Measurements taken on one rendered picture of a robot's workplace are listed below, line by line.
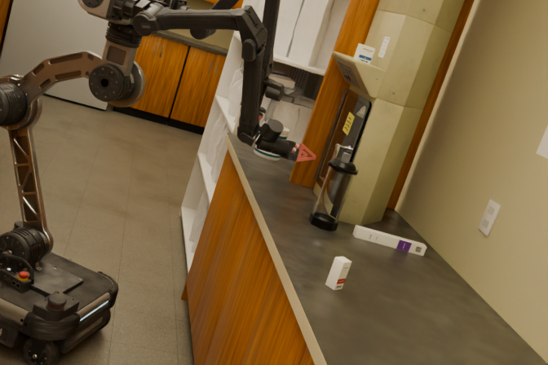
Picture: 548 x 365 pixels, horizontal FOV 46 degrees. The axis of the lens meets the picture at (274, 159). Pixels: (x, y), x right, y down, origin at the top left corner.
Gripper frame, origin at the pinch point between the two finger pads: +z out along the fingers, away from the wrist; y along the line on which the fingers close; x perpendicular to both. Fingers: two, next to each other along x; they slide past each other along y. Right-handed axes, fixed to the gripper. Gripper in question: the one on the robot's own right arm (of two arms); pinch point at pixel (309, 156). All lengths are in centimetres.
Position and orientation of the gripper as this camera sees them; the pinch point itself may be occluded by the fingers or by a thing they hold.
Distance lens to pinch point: 236.8
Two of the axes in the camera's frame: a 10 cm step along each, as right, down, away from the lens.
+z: 9.2, 2.7, 2.7
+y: -2.6, -0.7, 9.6
